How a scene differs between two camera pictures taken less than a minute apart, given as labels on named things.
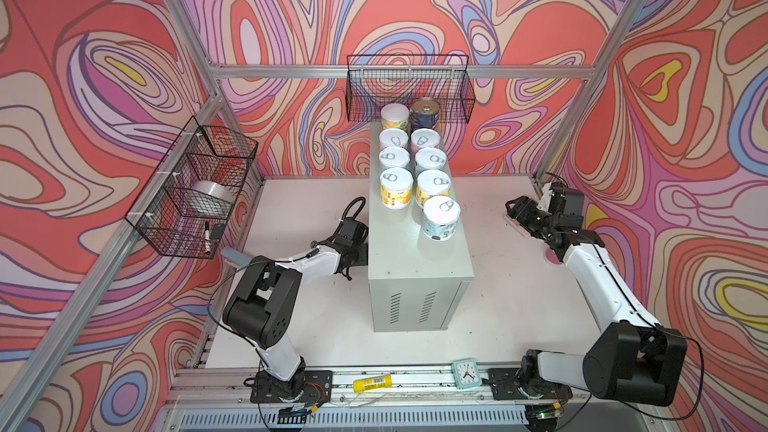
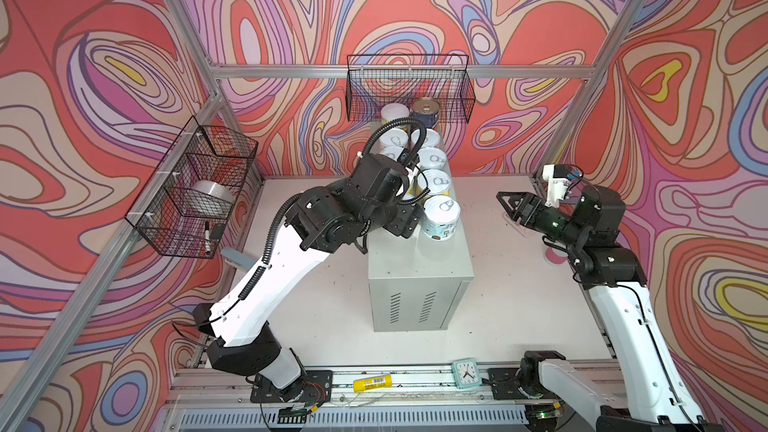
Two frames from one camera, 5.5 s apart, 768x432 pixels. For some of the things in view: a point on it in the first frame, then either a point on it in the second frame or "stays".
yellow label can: x=432 y=183 stays
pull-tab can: x=441 y=215 stays
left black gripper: x=363 y=249 -> x=408 y=221
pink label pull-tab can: x=393 y=137 stays
